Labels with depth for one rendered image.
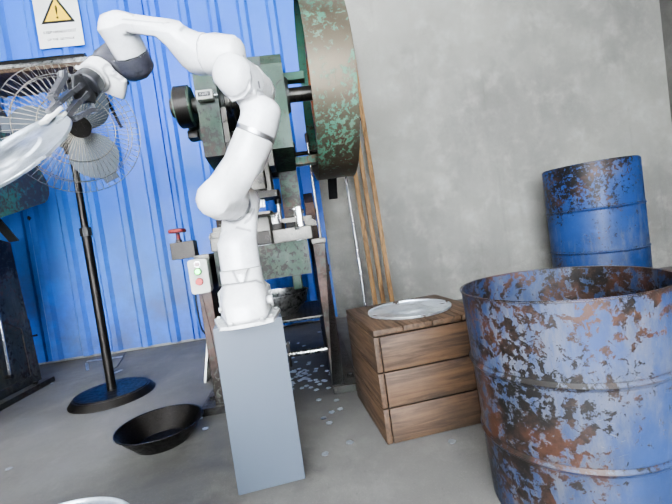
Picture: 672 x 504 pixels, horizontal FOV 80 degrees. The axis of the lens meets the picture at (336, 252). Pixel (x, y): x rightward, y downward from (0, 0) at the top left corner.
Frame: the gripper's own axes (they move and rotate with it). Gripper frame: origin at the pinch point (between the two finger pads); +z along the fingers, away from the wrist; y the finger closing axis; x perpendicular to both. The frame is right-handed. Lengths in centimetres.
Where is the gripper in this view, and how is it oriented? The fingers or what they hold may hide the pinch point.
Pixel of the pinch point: (53, 118)
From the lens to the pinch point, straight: 131.1
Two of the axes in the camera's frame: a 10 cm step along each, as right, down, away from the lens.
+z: -1.0, 7.6, -6.4
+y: -3.1, -6.4, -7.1
